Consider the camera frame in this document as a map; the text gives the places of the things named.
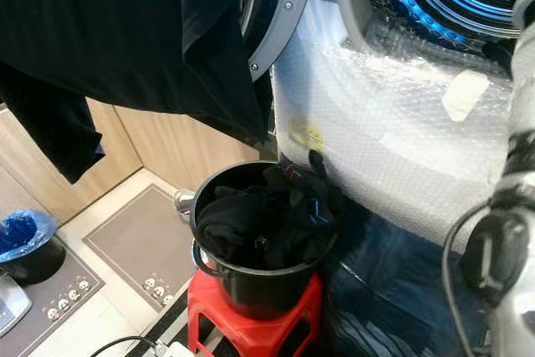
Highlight grey skull-print floor mat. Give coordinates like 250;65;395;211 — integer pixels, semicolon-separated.
81;182;203;307
0;243;106;357

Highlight grey round washer door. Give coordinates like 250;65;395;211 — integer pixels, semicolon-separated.
238;0;329;83

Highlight white power plug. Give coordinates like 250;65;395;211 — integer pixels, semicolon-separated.
154;339;198;357

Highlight black garment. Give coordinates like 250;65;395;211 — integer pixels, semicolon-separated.
0;0;274;185

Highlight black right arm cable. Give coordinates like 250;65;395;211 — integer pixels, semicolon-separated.
442;201;500;357

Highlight bubble-wrapped white washing machine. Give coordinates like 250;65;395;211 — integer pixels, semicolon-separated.
271;0;535;251

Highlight white tape patch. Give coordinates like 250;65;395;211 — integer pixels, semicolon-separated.
441;69;492;123

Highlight black bin with blue bag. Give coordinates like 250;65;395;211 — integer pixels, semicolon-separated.
0;208;67;288

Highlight red plastic stool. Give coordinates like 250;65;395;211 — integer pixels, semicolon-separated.
185;268;326;357

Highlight yellow round sticker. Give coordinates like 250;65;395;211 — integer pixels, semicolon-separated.
288;118;325;154

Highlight black floor cable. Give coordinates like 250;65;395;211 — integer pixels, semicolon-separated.
89;335;161;357

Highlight shiny silver metal object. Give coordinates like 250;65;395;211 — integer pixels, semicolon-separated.
173;187;201;218

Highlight black plastic bucket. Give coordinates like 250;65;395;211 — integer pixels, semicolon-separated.
189;160;340;321

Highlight light wood cabinet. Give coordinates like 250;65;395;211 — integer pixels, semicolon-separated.
0;96;270;225

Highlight black clothes pile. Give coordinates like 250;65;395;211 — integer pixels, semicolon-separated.
196;149;345;271

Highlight white bathroom scale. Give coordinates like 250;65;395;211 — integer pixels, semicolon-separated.
0;273;33;338

